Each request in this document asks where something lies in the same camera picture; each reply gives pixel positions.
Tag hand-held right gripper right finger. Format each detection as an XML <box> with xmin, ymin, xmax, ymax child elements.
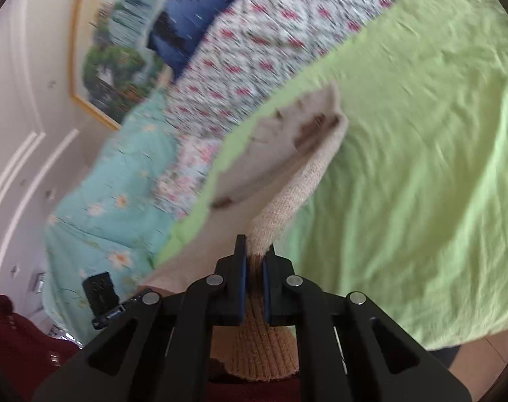
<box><xmin>262</xmin><ymin>245</ymin><xmax>472</xmax><ymax>402</ymax></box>

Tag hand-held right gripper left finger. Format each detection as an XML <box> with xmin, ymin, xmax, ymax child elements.
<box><xmin>32</xmin><ymin>234</ymin><xmax>249</xmax><ymax>402</ymax></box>

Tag beige knitted garment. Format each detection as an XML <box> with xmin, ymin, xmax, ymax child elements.
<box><xmin>143</xmin><ymin>81</ymin><xmax>349</xmax><ymax>383</ymax></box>

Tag person's dark red clothing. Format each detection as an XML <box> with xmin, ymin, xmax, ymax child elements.
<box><xmin>0</xmin><ymin>293</ymin><xmax>301</xmax><ymax>402</ymax></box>

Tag light blue floral quilt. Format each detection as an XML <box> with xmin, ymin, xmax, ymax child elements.
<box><xmin>42</xmin><ymin>90</ymin><xmax>183</xmax><ymax>344</ymax></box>

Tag green bed sheet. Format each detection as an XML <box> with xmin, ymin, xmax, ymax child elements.
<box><xmin>153</xmin><ymin>0</ymin><xmax>508</xmax><ymax>351</ymax></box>

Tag white red floral quilt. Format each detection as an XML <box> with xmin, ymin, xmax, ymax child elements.
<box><xmin>153</xmin><ymin>0</ymin><xmax>468</xmax><ymax>222</ymax></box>

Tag framed landscape painting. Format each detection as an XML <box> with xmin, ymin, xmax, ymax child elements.
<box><xmin>70</xmin><ymin>0</ymin><xmax>188</xmax><ymax>131</ymax></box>

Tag dark blue pillow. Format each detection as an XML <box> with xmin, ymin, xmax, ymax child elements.
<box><xmin>147</xmin><ymin>0</ymin><xmax>263</xmax><ymax>79</ymax></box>

